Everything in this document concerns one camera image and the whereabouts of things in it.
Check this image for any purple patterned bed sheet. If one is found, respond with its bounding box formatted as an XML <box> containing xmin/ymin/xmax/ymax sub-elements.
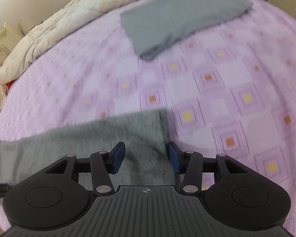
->
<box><xmin>0</xmin><ymin>0</ymin><xmax>296</xmax><ymax>236</ymax></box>

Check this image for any folded blue-grey garment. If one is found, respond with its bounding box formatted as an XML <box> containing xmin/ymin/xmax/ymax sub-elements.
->
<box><xmin>120</xmin><ymin>0</ymin><xmax>253</xmax><ymax>60</ymax></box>

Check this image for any beige tufted headboard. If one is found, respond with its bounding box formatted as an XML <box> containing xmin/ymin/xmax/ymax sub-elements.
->
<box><xmin>0</xmin><ymin>22</ymin><xmax>22</xmax><ymax>68</ymax></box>

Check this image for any cream quilted comforter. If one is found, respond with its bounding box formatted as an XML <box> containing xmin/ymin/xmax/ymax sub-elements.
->
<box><xmin>0</xmin><ymin>0</ymin><xmax>136</xmax><ymax>85</ymax></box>

